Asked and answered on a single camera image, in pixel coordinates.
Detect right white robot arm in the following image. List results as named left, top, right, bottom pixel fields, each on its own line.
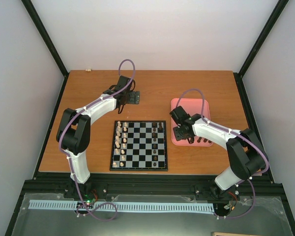
left=170, top=106, right=269, bottom=190

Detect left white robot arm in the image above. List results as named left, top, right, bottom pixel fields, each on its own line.
left=56, top=76, right=135, bottom=198

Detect pink plastic tray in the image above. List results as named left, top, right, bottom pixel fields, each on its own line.
left=171, top=98, right=213, bottom=147

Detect black white chessboard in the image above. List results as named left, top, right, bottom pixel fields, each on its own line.
left=110, top=120, right=168, bottom=171

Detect black aluminium frame rail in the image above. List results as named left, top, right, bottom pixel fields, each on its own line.
left=22, top=173, right=283, bottom=197

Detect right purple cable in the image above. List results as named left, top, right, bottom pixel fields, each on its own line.
left=174, top=88, right=270, bottom=220

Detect purple cable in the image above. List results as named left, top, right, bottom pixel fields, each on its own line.
left=58, top=59, right=136, bottom=223
left=174, top=88, right=270, bottom=220

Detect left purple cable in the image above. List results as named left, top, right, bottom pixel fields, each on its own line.
left=58, top=59, right=136, bottom=223

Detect light blue cable duct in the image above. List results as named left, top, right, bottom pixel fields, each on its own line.
left=28, top=200, right=214, bottom=214

